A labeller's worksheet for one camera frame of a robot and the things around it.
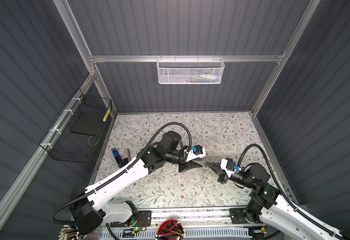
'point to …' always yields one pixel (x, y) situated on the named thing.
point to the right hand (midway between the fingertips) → (209, 164)
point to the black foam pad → (89, 123)
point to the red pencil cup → (170, 229)
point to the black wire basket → (75, 135)
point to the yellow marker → (106, 114)
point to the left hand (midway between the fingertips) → (201, 160)
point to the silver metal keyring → (204, 166)
